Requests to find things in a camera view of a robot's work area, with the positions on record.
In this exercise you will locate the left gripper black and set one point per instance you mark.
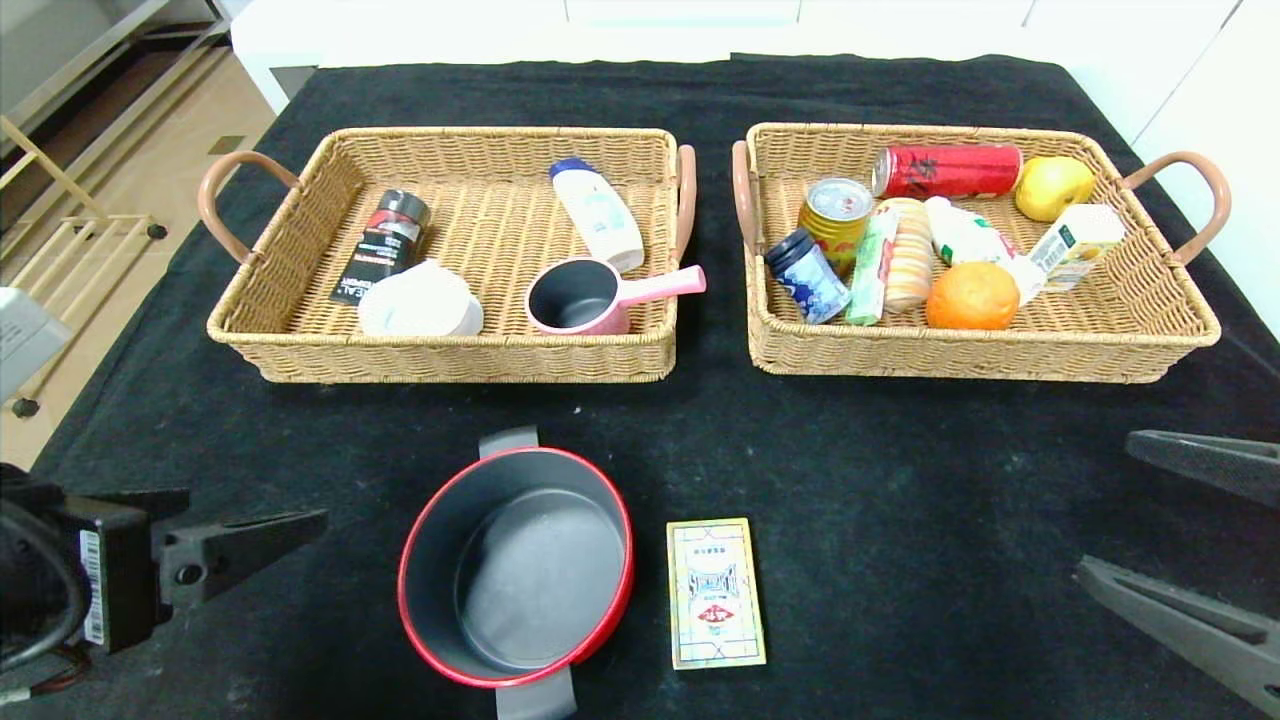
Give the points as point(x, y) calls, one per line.
point(112, 580)

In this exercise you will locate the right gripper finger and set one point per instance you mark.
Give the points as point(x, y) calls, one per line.
point(1200, 625)
point(1220, 465)

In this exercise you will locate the red black cooking pot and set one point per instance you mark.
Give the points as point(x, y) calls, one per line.
point(540, 580)

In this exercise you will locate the sandwich biscuits roll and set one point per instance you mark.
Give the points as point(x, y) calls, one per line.
point(912, 260)

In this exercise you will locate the Hi-Chew candy stick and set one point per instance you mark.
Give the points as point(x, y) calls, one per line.
point(870, 275)

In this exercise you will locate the blue chewing gum bottle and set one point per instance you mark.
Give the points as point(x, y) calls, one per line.
point(815, 287)

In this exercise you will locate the gold Red Bull can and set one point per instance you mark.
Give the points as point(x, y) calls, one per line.
point(835, 225)

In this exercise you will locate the playing card box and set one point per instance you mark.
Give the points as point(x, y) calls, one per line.
point(715, 595)

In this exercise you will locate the white green juice carton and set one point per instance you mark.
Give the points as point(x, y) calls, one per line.
point(1075, 245)

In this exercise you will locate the orange fruit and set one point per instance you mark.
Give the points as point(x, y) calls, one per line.
point(970, 297)

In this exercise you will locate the white bowl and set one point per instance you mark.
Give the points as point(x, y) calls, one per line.
point(420, 305)

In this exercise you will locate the light wooden rack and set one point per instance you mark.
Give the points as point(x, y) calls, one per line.
point(110, 222)

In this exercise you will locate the black tablecloth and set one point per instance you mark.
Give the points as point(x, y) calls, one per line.
point(900, 480)

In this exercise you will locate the yellow pear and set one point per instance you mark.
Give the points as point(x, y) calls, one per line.
point(1050, 190)

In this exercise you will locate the black red cleanser tube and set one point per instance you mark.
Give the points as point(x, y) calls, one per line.
point(385, 250)

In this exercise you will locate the white yogurt drink bottle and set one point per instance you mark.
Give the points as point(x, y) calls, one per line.
point(965, 240)

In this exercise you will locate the red soda can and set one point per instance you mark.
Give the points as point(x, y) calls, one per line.
point(950, 172)

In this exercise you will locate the pink saucepan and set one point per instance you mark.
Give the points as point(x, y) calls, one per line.
point(572, 298)

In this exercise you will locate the grey metal shelf unit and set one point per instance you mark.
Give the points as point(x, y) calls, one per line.
point(100, 60)

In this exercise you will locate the white bottle blue cap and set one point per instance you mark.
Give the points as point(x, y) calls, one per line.
point(600, 220)

